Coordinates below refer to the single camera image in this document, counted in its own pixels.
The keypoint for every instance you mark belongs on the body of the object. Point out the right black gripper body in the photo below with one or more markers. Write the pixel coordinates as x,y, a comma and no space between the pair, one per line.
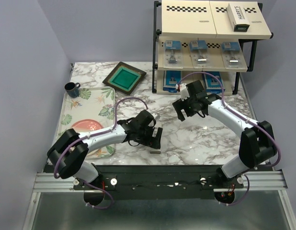
188,107

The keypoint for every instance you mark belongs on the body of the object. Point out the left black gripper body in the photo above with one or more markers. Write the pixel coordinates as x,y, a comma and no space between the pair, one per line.
145,135

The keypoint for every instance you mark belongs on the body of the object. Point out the tall white slim box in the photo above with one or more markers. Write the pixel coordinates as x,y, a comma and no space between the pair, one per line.
156,136

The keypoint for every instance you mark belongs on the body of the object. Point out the blue Harry's razor box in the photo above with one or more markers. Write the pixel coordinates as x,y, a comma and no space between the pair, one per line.
170,79
211,84

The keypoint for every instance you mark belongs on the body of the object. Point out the blister razor pack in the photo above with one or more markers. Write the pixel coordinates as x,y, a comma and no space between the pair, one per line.
173,57
231,55
199,54

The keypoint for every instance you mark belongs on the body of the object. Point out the white Harry's box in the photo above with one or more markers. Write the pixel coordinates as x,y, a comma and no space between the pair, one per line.
237,17

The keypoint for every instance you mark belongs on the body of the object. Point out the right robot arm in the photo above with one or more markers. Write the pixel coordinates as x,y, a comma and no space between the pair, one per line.
256,138

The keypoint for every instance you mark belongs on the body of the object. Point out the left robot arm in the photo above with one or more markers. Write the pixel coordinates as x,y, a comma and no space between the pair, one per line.
68,153

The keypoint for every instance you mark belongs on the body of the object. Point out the bottom left beige shelf board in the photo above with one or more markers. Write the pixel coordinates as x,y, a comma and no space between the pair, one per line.
159,83

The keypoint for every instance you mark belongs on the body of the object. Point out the middle left beige shelf board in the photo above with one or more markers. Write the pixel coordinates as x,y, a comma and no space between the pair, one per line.
183,56

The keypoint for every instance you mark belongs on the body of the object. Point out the middle right beige shelf board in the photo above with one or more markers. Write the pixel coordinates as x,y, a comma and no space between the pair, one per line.
214,49

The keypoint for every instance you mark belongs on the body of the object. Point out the floral leaf serving tray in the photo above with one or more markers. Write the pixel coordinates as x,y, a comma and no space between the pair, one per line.
92,103

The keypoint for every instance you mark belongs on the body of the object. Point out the square green ceramic plate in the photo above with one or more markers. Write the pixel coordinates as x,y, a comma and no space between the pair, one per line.
124,78

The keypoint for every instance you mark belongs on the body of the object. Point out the pink cream round plate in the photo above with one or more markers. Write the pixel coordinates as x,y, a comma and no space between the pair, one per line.
87,125

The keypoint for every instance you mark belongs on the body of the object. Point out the dark blue mug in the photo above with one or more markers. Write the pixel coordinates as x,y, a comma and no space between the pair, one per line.
72,89

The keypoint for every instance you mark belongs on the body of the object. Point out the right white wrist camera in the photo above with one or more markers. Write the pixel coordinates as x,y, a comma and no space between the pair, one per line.
182,88

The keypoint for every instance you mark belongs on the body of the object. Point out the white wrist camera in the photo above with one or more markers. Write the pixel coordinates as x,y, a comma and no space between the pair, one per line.
156,116
182,88

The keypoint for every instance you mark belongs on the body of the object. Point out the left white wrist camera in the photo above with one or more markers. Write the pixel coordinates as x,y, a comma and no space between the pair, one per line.
156,116

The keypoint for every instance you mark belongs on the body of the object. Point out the aluminium rail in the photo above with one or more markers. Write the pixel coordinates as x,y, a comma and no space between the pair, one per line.
259,181

